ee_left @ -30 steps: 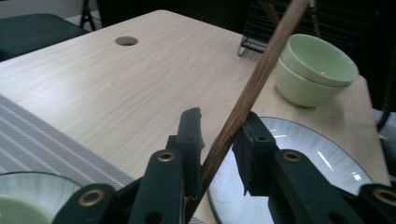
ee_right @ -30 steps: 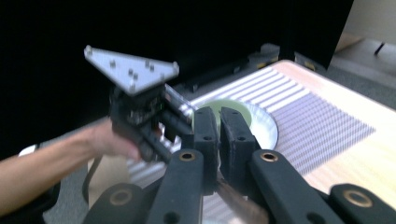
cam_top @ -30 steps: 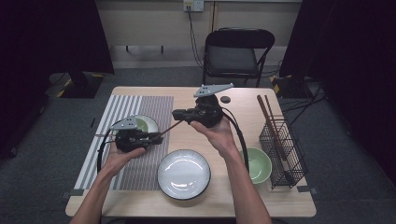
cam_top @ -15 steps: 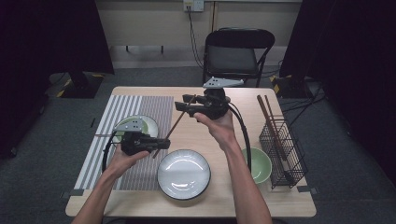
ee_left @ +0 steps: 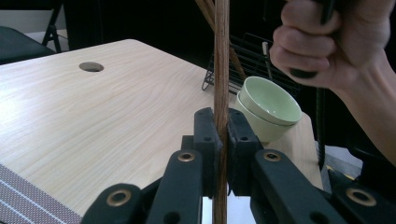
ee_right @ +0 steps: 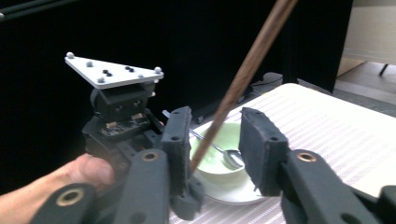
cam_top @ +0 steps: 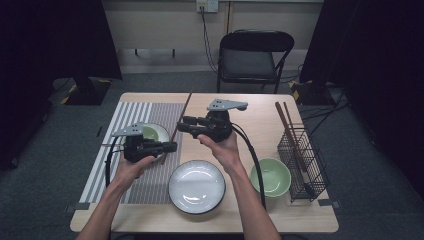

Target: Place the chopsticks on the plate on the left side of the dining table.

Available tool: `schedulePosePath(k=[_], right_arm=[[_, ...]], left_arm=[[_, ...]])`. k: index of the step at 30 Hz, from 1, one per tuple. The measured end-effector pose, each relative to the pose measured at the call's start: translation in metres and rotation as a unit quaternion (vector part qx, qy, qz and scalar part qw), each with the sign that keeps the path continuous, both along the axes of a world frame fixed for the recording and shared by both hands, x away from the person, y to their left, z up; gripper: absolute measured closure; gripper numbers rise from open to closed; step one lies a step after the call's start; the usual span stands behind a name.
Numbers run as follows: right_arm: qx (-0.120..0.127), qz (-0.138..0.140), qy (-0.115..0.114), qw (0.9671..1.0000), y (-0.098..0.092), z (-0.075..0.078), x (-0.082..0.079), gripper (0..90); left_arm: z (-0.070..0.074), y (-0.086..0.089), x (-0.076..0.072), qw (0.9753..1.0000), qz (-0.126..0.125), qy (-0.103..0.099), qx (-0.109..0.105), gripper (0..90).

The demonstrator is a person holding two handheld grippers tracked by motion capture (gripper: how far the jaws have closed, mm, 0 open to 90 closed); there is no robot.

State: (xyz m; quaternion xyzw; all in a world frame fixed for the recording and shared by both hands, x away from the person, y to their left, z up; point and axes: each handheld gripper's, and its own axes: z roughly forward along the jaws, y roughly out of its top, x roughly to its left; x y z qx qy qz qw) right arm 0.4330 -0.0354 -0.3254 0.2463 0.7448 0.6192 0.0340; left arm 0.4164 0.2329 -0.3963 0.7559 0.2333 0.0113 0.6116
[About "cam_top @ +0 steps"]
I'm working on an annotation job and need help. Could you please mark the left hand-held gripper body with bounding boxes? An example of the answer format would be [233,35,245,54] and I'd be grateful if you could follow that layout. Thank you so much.
[110,123,151,164]

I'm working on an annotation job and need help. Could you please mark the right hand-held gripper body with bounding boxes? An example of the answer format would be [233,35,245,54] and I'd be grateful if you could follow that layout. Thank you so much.
[203,98,249,143]

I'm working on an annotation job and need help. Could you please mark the white plate black rim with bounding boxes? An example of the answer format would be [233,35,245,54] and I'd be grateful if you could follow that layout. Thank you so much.
[167,159,227,215]
[119,122,171,162]

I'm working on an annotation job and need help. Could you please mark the green ceramic bowl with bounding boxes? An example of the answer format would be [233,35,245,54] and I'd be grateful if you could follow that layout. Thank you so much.
[249,157,292,198]
[141,125,161,143]

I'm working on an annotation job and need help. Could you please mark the black wire rack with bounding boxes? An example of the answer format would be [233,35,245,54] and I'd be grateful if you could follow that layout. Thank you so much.
[277,123,331,204]

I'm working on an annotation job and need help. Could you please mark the person's left hand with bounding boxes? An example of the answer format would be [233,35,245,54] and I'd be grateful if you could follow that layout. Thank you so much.
[113,155,156,193]

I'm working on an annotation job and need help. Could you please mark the person's right hand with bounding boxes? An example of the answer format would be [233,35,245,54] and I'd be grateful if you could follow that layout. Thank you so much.
[197,131,243,174]

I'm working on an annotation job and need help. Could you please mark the grey striped placemat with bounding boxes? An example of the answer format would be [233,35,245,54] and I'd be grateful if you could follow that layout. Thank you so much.
[79,101,187,205]

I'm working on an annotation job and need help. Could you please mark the black stand base striped tape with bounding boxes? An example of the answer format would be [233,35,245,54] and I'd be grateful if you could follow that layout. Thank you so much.
[289,79,338,107]
[59,77,113,107]

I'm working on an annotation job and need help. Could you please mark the black folding chair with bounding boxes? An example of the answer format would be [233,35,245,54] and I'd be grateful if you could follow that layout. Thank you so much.
[216,29,296,95]

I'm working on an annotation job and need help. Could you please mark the grey tape piece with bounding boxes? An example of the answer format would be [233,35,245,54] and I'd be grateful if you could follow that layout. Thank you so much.
[317,199,342,209]
[64,202,91,214]

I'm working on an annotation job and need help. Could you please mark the dark curtain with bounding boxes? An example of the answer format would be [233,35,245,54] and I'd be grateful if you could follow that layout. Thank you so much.
[298,0,424,198]
[0,0,123,171]

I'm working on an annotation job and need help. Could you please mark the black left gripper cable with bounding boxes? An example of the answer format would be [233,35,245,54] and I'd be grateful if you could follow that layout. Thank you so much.
[104,136,129,188]

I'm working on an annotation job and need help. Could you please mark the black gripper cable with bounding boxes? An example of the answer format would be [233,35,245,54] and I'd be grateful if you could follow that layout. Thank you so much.
[104,136,129,188]
[231,123,268,211]

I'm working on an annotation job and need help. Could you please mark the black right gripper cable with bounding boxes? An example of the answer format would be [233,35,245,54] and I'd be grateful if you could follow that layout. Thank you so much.
[231,123,268,211]

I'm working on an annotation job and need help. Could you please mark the black wall socket cable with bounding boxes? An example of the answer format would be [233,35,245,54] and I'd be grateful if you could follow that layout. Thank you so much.
[199,6,219,74]

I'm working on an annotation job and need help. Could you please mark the black floor cable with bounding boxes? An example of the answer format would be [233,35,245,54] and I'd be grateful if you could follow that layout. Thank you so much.
[301,96,349,138]

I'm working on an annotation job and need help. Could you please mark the white wall socket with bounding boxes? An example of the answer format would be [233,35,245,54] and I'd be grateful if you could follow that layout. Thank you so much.
[195,0,220,14]

